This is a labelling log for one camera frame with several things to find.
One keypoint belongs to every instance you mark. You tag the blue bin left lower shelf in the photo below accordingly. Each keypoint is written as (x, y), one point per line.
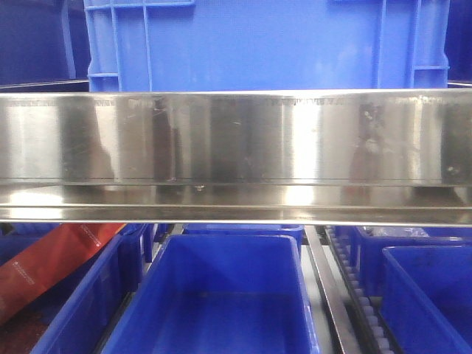
(72, 316)

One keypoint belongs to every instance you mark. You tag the blue bin rear centre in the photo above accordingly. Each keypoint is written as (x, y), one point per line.
(295, 231)

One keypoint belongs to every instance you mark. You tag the blue bin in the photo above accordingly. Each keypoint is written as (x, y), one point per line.
(363, 246)
(295, 231)

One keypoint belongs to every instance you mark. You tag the blue bin rear right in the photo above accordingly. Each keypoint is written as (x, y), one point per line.
(363, 246)

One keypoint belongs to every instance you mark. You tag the dark blue crate upper left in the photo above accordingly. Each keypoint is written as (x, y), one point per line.
(43, 41)

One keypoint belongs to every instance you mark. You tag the red foil package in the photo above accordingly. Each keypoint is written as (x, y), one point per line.
(49, 260)

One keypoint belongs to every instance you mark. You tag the blue bin centre lower shelf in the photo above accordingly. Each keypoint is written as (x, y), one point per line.
(220, 294)

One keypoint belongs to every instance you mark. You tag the large blue crate upper shelf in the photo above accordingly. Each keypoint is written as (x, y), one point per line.
(266, 45)

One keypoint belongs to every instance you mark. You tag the blue bin right lower shelf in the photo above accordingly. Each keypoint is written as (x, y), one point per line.
(427, 298)

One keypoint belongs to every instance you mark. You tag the roller track rail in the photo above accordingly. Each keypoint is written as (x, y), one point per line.
(346, 318)

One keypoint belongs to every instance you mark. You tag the stainless steel shelf rail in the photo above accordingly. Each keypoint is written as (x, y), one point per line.
(366, 157)

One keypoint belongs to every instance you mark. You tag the blue bin shelf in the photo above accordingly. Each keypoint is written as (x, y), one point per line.
(427, 298)
(220, 294)
(72, 316)

